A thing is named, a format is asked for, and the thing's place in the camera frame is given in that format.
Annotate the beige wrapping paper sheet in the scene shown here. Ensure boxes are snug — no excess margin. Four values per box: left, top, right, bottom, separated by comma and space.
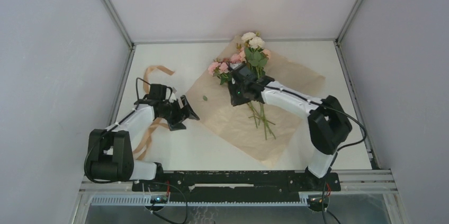
186, 52, 326, 168

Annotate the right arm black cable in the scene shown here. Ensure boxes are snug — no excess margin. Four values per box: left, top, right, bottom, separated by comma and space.
245, 82, 367, 224

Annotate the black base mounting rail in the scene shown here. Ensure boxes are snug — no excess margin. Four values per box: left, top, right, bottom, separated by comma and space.
132, 170, 342, 201

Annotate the pink rose stem bunch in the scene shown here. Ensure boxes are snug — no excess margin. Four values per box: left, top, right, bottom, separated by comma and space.
208, 58, 275, 138

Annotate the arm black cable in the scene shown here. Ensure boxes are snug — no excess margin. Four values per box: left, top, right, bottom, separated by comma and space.
83, 77, 190, 224
245, 82, 367, 224

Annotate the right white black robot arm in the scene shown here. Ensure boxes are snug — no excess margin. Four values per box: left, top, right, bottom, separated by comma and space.
229, 64, 352, 190

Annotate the white rose stem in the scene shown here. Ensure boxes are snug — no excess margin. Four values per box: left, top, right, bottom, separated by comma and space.
239, 32, 271, 78

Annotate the tan ribbon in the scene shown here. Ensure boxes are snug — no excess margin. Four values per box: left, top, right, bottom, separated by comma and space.
133, 65, 175, 160

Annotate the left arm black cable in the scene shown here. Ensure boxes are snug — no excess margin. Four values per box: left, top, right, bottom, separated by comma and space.
83, 77, 190, 224

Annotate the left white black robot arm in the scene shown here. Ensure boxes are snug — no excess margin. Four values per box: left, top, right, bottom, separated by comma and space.
84, 84, 200, 191

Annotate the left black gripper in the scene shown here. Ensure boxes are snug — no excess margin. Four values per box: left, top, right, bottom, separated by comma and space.
158, 95, 199, 131

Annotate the white slotted cable duct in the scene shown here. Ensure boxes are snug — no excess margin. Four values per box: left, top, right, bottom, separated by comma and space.
91, 194, 309, 207

